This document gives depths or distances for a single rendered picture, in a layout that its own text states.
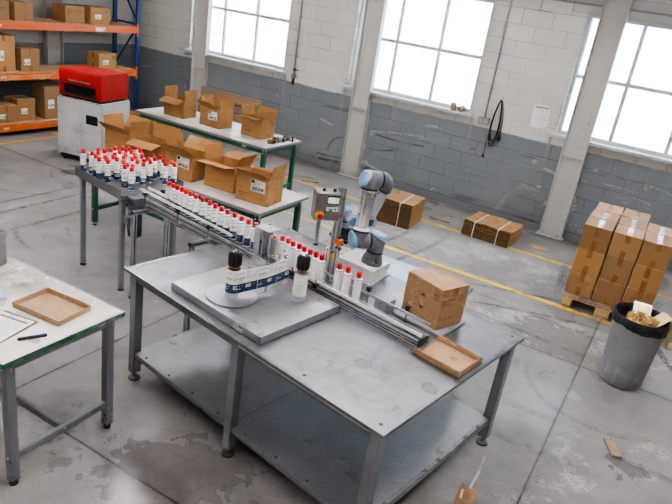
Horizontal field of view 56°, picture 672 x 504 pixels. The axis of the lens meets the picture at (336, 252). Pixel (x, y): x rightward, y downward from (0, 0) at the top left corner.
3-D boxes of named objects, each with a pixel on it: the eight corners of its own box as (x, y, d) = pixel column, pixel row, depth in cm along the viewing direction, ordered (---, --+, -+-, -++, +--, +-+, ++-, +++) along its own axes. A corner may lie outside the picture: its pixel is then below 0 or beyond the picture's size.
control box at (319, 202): (310, 214, 414) (314, 187, 407) (335, 216, 419) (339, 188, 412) (313, 220, 405) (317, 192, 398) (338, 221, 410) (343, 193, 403)
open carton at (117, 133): (94, 152, 649) (94, 115, 635) (127, 146, 687) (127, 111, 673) (123, 161, 634) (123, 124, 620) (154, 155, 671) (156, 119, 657)
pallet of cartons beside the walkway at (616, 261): (643, 332, 627) (674, 249, 593) (558, 304, 660) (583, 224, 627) (651, 293, 728) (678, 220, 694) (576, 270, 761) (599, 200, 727)
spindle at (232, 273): (221, 293, 379) (224, 249, 368) (232, 289, 386) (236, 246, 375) (230, 299, 374) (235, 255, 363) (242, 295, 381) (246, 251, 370)
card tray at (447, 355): (412, 353, 359) (414, 347, 358) (437, 339, 379) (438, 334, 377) (458, 378, 343) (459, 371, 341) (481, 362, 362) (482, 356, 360)
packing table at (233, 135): (133, 165, 889) (134, 109, 860) (174, 157, 955) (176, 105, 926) (259, 209, 797) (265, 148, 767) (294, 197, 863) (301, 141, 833)
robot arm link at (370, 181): (370, 251, 433) (386, 173, 419) (350, 250, 428) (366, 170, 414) (364, 246, 444) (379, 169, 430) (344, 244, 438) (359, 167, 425)
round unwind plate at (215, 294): (194, 292, 378) (195, 291, 377) (234, 280, 400) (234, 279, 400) (228, 313, 360) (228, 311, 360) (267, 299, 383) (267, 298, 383)
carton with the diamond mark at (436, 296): (400, 308, 406) (408, 270, 395) (426, 302, 420) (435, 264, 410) (434, 330, 385) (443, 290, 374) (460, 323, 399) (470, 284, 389)
